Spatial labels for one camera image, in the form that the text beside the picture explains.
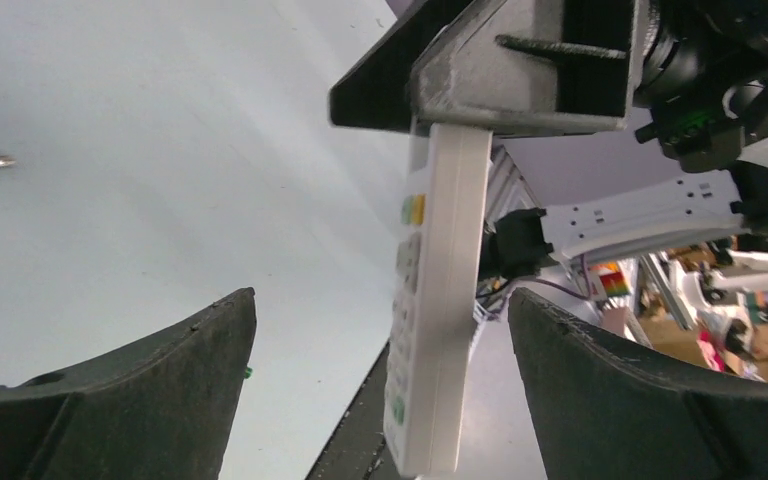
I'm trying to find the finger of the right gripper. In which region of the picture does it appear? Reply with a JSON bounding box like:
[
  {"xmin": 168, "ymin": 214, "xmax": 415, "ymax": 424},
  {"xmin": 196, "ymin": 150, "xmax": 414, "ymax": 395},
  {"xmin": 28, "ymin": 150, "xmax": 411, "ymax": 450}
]
[
  {"xmin": 410, "ymin": 1, "xmax": 649, "ymax": 137},
  {"xmin": 328, "ymin": 0, "xmax": 470, "ymax": 133}
]

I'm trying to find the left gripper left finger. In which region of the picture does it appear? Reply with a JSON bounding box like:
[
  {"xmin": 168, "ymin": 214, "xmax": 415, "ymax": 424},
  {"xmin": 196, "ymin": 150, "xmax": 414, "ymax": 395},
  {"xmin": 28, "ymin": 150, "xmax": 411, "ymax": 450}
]
[{"xmin": 0, "ymin": 288, "xmax": 257, "ymax": 479}]

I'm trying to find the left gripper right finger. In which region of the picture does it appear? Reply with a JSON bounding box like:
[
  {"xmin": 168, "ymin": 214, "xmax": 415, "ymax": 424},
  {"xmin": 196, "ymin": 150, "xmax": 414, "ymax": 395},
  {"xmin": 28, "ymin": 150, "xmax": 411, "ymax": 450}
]
[{"xmin": 508, "ymin": 288, "xmax": 768, "ymax": 479}]

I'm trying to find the white remote control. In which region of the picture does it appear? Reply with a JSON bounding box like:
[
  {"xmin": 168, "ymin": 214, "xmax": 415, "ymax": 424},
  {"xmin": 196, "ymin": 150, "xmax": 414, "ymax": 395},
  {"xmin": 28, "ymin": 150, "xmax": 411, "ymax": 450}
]
[{"xmin": 383, "ymin": 124, "xmax": 492, "ymax": 479}]

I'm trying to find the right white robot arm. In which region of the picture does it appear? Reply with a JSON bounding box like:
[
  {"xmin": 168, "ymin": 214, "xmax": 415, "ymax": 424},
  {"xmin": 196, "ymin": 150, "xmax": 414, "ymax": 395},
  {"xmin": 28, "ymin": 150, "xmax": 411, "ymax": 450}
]
[{"xmin": 328, "ymin": 1, "xmax": 768, "ymax": 279}]

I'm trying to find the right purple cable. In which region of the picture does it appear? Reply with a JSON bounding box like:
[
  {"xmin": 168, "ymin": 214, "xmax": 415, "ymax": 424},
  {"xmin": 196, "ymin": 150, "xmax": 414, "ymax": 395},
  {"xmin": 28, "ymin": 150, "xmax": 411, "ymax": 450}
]
[{"xmin": 473, "ymin": 254, "xmax": 597, "ymax": 323}]

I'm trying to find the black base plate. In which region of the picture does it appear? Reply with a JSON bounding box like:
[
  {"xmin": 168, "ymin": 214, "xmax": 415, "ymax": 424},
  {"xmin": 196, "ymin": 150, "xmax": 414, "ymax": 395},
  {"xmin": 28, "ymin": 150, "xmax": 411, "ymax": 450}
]
[{"xmin": 306, "ymin": 346, "xmax": 399, "ymax": 480}]

